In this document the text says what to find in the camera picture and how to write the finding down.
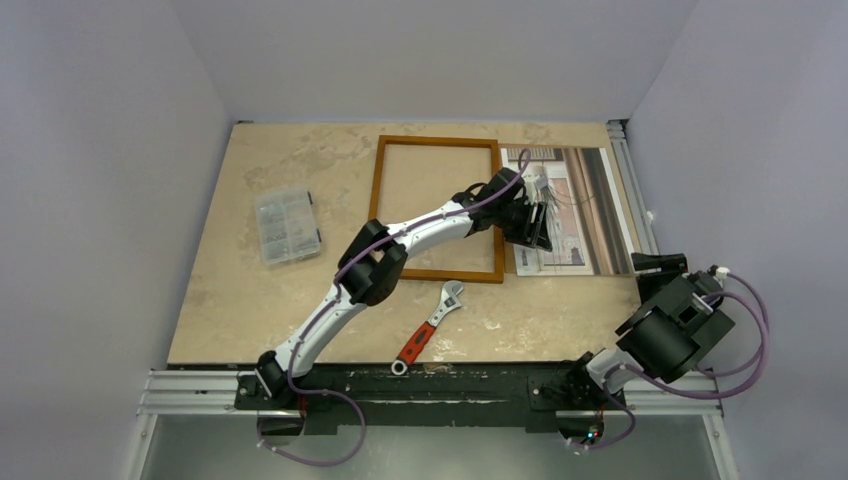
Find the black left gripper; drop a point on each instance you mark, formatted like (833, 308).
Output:
(522, 236)

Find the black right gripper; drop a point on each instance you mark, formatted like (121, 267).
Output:
(648, 282)

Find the printed plant photo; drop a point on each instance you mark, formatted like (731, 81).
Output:
(588, 221)

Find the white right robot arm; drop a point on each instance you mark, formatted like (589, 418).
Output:
(613, 368)

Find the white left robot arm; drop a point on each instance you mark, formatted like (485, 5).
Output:
(371, 267)

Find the clear plastic screw box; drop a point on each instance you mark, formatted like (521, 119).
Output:
(287, 228)

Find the red handled adjustable wrench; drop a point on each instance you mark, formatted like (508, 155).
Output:
(449, 302)

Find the silver right side rail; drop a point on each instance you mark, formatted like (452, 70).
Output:
(693, 393)

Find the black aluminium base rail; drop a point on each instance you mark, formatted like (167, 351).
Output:
(538, 397)

